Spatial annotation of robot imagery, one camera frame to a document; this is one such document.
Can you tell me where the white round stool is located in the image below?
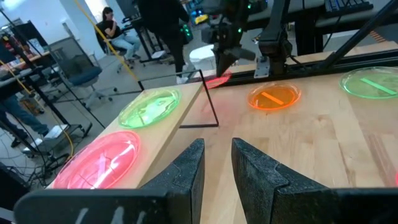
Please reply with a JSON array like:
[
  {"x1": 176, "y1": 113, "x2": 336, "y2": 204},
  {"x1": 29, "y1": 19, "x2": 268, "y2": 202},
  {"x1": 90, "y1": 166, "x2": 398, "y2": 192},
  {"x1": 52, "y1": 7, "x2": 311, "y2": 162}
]
[{"x1": 188, "y1": 45, "x2": 216, "y2": 71}]

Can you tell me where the black aluminium table frame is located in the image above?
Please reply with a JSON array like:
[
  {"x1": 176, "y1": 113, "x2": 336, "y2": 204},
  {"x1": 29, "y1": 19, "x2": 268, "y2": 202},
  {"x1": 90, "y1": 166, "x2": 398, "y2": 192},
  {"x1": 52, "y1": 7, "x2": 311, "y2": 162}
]
[{"x1": 214, "y1": 0, "x2": 398, "y2": 90}]

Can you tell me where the person in jeans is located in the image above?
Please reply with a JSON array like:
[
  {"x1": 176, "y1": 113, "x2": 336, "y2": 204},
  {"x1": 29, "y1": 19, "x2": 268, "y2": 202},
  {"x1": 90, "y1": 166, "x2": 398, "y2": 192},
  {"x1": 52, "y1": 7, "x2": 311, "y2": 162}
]
[{"x1": 0, "y1": 93, "x2": 68, "y2": 149}]

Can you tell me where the grey mesh office chair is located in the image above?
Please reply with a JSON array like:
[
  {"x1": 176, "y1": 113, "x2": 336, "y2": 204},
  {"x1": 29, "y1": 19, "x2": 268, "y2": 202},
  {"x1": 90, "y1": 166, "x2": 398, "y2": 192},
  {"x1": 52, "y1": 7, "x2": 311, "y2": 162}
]
[{"x1": 48, "y1": 36, "x2": 118, "y2": 110}]

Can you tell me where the cluttered workbench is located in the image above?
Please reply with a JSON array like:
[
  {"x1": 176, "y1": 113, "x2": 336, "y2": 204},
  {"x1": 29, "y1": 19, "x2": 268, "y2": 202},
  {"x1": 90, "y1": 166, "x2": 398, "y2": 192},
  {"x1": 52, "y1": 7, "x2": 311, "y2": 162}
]
[{"x1": 0, "y1": 18, "x2": 52, "y2": 94}]

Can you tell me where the orange translucent plastic plate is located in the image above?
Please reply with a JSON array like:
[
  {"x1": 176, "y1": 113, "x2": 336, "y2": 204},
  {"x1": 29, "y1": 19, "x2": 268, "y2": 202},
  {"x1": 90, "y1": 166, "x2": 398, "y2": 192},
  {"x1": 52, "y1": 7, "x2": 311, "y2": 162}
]
[{"x1": 247, "y1": 81, "x2": 302, "y2": 111}]

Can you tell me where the silver metal bracket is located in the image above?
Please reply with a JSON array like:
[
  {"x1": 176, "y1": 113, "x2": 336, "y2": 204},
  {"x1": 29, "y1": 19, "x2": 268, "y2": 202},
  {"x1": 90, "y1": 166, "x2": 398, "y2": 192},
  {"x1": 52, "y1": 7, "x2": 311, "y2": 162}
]
[{"x1": 254, "y1": 57, "x2": 271, "y2": 78}]

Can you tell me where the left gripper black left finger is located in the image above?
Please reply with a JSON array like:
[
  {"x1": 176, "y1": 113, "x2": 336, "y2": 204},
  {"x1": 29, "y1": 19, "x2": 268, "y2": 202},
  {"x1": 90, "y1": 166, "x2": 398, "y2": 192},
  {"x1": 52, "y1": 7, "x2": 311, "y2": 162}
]
[{"x1": 14, "y1": 138, "x2": 206, "y2": 224}]

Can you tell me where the green translucent plastic plate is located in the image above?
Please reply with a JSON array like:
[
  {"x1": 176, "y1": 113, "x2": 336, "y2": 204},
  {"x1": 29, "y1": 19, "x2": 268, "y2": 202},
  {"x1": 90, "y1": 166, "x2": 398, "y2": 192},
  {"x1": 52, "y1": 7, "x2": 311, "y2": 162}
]
[
  {"x1": 338, "y1": 66, "x2": 398, "y2": 100},
  {"x1": 117, "y1": 88, "x2": 182, "y2": 129}
]

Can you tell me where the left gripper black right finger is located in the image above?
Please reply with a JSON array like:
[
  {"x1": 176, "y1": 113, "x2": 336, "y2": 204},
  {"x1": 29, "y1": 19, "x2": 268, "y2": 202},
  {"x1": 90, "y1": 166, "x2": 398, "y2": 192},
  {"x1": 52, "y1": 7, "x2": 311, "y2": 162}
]
[{"x1": 231, "y1": 138, "x2": 398, "y2": 224}]

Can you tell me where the black office chair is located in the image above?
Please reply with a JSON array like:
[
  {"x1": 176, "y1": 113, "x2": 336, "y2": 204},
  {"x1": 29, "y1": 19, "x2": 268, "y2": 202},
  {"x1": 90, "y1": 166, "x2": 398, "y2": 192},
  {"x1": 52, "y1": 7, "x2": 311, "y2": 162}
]
[{"x1": 95, "y1": 21, "x2": 137, "y2": 74}]

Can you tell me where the person in black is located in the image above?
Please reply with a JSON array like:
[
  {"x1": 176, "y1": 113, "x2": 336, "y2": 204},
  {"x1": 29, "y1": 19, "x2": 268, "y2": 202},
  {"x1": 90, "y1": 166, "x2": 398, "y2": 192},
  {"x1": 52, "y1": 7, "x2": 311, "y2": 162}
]
[{"x1": 136, "y1": 0, "x2": 196, "y2": 85}]

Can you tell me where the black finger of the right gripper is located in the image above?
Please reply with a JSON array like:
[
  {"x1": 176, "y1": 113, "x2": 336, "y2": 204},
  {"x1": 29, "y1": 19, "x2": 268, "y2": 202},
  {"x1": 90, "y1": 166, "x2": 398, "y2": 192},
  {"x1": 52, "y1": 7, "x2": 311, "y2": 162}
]
[
  {"x1": 231, "y1": 46, "x2": 257, "y2": 62},
  {"x1": 215, "y1": 50, "x2": 234, "y2": 78}
]

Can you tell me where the black floor stand base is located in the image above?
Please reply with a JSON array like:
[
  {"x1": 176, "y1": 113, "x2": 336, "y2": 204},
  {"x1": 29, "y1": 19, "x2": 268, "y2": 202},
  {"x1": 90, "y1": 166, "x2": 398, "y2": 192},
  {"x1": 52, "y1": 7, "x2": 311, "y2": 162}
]
[{"x1": 21, "y1": 123, "x2": 93, "y2": 158}]

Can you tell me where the seated person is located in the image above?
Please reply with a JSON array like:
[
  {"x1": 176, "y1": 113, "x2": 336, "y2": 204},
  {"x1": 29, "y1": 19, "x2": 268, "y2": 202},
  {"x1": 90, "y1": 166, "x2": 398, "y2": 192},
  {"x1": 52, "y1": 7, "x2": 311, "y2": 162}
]
[{"x1": 101, "y1": 6, "x2": 142, "y2": 60}]

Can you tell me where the black backlit keyboard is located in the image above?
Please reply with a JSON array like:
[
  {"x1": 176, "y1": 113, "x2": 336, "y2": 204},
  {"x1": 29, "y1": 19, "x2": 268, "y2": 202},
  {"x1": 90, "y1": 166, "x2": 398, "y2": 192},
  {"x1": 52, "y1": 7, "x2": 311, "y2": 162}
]
[{"x1": 325, "y1": 0, "x2": 374, "y2": 13}]

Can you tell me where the yellow hanging cable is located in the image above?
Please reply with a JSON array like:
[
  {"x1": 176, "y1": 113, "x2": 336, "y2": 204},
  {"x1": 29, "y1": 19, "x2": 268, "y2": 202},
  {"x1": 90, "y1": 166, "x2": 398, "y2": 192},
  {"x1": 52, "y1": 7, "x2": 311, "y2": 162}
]
[{"x1": 73, "y1": 0, "x2": 140, "y2": 82}]

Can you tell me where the grey desk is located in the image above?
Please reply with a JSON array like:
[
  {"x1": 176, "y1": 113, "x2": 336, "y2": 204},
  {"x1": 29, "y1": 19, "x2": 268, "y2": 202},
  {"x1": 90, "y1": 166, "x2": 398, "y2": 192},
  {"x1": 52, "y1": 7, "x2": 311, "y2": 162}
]
[{"x1": 289, "y1": 0, "x2": 398, "y2": 35}]

